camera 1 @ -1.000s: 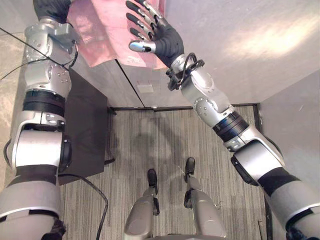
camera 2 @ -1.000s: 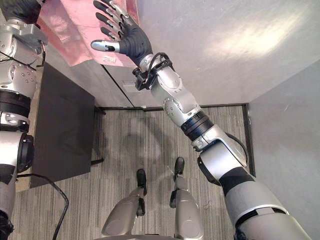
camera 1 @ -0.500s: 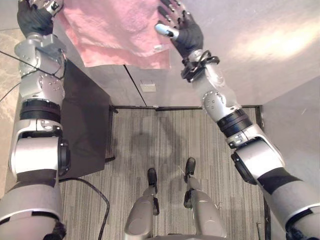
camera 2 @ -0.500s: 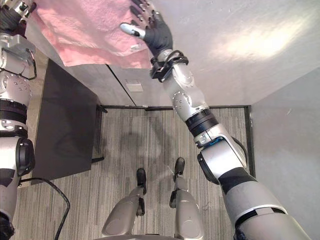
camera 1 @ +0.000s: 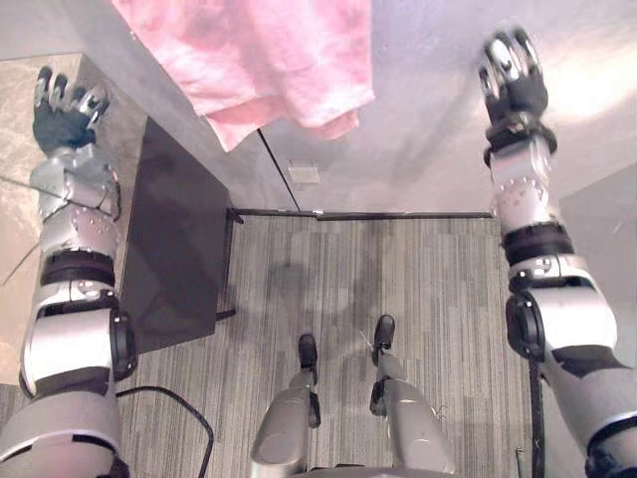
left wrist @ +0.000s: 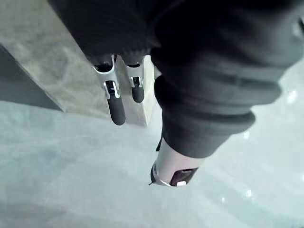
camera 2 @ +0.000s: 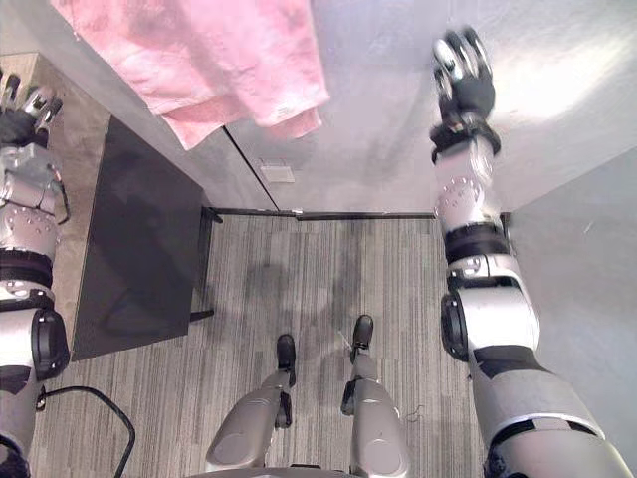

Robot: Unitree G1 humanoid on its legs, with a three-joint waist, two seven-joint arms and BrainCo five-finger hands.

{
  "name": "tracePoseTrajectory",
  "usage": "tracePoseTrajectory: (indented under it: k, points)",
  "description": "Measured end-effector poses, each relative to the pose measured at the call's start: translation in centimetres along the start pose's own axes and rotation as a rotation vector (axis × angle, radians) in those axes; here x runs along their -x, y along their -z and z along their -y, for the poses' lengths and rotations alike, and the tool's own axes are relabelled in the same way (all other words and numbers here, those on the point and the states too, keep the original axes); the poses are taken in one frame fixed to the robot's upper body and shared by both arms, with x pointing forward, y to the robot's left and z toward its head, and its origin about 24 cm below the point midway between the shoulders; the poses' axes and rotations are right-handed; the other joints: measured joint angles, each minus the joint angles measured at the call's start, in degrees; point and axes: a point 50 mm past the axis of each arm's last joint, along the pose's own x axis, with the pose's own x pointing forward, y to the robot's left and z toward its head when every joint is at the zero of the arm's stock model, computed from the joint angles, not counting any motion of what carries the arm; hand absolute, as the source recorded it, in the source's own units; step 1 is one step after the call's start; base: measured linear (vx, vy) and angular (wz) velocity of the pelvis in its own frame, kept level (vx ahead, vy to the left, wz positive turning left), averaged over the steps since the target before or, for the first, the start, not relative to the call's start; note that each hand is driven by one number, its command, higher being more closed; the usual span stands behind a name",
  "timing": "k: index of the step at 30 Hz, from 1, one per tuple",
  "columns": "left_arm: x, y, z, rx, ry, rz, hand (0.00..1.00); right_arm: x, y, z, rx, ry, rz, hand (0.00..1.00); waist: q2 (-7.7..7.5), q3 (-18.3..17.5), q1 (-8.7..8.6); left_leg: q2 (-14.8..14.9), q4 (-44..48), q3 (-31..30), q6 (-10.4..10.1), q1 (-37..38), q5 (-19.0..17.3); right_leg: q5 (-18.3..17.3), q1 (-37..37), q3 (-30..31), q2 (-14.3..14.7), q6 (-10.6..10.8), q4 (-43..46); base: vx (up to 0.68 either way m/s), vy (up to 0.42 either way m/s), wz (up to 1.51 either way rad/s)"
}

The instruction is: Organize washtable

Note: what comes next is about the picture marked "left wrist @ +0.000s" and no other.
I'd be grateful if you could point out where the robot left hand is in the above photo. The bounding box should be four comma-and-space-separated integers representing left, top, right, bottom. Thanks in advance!
47, 0, 304, 188

